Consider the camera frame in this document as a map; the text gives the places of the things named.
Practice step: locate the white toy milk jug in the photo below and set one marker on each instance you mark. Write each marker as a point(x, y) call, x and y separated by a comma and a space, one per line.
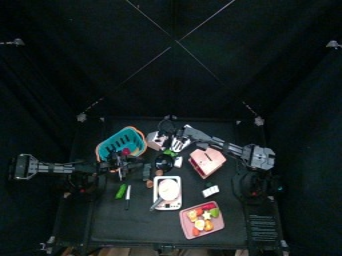
point(178, 162)

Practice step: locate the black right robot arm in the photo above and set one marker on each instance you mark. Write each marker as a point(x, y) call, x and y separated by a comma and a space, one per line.
point(258, 156)

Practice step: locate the toy fried egg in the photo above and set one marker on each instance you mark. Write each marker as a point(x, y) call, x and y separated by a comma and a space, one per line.
point(199, 224)

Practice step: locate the small white black box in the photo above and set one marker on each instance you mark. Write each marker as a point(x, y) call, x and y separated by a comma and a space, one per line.
point(210, 191)

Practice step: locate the small pink toy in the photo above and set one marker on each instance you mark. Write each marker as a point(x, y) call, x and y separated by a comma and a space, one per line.
point(125, 151)

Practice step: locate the dark green toy block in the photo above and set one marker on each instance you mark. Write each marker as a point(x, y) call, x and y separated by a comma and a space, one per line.
point(147, 171)

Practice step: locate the black pot lid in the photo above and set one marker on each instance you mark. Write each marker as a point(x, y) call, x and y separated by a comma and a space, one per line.
point(163, 162)

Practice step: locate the green toy vegetable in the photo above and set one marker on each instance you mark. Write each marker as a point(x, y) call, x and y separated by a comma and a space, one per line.
point(214, 212)

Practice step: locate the green toy leaves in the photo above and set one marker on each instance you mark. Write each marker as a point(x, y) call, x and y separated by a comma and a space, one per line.
point(170, 153)

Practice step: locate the red toy tomato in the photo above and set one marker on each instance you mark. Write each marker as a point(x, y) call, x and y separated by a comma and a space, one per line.
point(199, 211)

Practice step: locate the green toy cucumber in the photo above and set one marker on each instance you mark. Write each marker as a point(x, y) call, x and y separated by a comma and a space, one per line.
point(120, 191)

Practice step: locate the white toy star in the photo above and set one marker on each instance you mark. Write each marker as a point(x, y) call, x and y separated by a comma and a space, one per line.
point(206, 215)

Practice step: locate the white rectangular tray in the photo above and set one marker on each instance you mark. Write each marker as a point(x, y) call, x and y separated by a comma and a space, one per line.
point(176, 204)

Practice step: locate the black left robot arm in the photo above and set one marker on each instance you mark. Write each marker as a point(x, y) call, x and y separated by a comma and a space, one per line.
point(53, 167)

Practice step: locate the metal frame clamp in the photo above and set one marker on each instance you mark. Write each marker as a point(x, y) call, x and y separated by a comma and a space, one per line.
point(259, 120)
point(333, 44)
point(81, 117)
point(17, 42)

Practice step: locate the red toy strawberry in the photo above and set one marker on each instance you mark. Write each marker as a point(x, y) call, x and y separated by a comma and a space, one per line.
point(195, 231)

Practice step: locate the pink plastic tray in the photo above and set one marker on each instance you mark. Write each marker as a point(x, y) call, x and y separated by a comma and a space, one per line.
point(215, 230)

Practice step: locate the teal basket orange rim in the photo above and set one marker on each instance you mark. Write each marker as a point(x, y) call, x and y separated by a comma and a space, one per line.
point(128, 138)

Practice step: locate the red toy sausage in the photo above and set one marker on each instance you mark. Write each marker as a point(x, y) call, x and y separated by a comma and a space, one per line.
point(208, 206)

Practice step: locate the orange toy fruit slice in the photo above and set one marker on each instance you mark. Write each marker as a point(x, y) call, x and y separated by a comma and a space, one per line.
point(192, 215)

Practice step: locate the brown toy eggshell half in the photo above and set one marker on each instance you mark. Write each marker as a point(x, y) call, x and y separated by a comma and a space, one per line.
point(150, 183)
point(159, 172)

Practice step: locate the white toy knife block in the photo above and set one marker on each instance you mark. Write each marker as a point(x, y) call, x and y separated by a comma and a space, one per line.
point(154, 141)

